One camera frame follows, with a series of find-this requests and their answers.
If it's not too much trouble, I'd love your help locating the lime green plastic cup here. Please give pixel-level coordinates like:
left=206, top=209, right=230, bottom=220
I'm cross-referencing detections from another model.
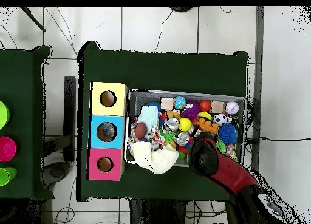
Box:
left=0, top=100, right=10, bottom=131
left=0, top=166, right=18, bottom=186

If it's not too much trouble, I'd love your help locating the cream knitted cloth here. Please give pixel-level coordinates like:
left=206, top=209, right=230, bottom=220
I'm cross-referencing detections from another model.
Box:
left=130, top=141, right=180, bottom=175

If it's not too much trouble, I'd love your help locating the blue white patterned ball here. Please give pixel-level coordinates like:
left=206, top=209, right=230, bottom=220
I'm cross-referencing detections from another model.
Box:
left=173, top=95, right=186, bottom=110

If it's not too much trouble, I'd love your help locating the pink plastic cup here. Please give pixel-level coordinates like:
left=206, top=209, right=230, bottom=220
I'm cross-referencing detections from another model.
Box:
left=0, top=135, right=17, bottom=162

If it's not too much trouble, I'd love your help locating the black slanted rod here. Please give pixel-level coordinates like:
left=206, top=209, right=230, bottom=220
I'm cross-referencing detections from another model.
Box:
left=20, top=6, right=47, bottom=33

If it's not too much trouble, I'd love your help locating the smooth yellow ball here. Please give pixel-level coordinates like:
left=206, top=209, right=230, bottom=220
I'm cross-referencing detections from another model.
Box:
left=178, top=117, right=193, bottom=132

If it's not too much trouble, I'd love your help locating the orange toy building brick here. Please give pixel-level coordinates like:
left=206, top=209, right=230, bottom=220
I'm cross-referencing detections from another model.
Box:
left=193, top=118, right=219, bottom=134

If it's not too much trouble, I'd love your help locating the green spiky ball with eyes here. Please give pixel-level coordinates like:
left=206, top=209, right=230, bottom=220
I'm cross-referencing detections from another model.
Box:
left=216, top=139, right=227, bottom=154

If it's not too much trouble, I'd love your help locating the black floor power cable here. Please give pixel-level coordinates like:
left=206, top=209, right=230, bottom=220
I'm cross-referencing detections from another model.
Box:
left=245, top=135, right=311, bottom=143

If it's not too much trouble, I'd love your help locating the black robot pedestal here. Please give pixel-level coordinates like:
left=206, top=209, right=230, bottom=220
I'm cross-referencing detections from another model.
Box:
left=129, top=198, right=188, bottom=224

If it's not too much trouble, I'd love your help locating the red orange ball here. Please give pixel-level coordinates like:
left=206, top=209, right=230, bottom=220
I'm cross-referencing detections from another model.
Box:
left=199, top=100, right=211, bottom=112

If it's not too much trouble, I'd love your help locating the brown toy football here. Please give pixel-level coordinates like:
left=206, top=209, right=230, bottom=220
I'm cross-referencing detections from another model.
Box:
left=134, top=121, right=148, bottom=140

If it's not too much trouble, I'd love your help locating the white baseball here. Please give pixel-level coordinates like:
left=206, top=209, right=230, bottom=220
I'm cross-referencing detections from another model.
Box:
left=224, top=101, right=240, bottom=115

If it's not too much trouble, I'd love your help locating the purple spiky ball with eyes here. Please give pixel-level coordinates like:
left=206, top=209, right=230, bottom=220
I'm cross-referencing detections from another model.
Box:
left=180, top=100, right=202, bottom=121

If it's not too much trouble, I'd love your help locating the blue spiky rubber ball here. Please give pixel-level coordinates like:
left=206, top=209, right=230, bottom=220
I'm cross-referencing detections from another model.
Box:
left=217, top=123, right=238, bottom=146

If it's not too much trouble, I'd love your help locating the dark green table cloth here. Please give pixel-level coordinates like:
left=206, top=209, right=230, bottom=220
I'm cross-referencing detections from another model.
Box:
left=76, top=41, right=249, bottom=206

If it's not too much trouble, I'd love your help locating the black upright panel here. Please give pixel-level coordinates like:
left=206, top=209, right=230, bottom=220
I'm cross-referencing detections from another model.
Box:
left=63, top=75, right=77, bottom=163

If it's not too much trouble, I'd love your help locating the shallow silver mesh bin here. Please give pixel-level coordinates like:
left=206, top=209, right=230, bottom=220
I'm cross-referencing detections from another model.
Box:
left=123, top=88, right=247, bottom=170

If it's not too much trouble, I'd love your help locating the wooden box with three holes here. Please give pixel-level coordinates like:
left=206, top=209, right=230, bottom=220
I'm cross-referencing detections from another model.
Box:
left=86, top=81, right=129, bottom=182

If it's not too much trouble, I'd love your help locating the dark green side table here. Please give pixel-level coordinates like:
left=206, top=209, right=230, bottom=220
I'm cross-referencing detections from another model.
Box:
left=0, top=45, right=55, bottom=202

